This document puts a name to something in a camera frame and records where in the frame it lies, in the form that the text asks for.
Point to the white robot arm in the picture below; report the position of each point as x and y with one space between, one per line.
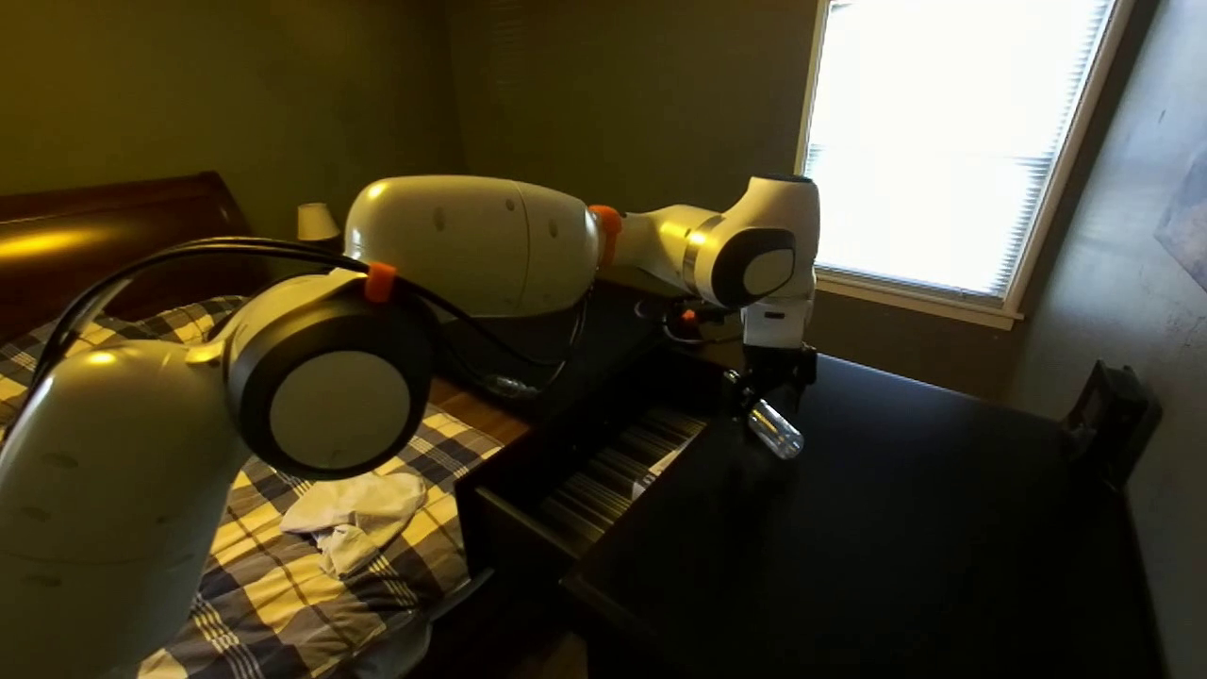
325 375

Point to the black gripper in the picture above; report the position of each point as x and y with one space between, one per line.
774 375

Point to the plaid yellow grey bed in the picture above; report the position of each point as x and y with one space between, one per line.
141 541

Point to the white cloth on bed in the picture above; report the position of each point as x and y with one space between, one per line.
355 520

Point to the black dresser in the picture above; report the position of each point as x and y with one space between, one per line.
915 536

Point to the black box on dresser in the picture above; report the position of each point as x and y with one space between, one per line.
1112 423

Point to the open black top drawer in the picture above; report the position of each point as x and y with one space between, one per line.
501 499

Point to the clear plastic container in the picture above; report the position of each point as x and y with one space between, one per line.
774 432

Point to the white framed window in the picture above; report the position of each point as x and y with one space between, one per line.
946 136

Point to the dark wooden headboard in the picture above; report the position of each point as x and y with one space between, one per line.
63 238

